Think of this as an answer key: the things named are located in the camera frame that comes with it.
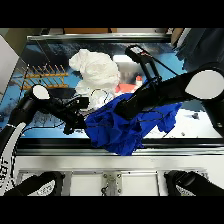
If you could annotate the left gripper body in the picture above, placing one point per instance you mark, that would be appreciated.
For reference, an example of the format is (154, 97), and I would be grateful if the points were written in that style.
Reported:
(75, 122)

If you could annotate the blue garment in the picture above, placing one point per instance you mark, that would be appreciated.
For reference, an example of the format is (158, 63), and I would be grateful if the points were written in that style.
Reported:
(113, 133)

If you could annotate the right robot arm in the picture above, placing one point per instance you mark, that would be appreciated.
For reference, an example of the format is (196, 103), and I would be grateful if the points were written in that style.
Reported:
(166, 90)

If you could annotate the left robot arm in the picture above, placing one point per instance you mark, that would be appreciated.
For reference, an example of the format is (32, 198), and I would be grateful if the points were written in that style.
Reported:
(25, 106)

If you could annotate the white garment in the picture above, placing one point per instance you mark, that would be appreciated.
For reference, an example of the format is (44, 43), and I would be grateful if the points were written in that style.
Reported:
(98, 71)

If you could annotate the dark grey garment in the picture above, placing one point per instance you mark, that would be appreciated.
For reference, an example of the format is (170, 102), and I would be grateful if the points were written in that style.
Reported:
(200, 46)

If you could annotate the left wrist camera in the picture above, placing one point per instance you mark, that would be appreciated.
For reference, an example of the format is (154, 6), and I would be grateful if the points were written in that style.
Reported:
(81, 101)

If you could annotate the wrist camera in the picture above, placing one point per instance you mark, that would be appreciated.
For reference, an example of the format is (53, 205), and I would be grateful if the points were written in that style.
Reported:
(135, 52)
(81, 101)

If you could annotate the silver frame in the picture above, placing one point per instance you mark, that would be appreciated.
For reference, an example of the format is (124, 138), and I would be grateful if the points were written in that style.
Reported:
(111, 183)

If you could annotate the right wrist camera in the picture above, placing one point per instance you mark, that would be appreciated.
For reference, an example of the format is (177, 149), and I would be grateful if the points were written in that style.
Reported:
(135, 52)

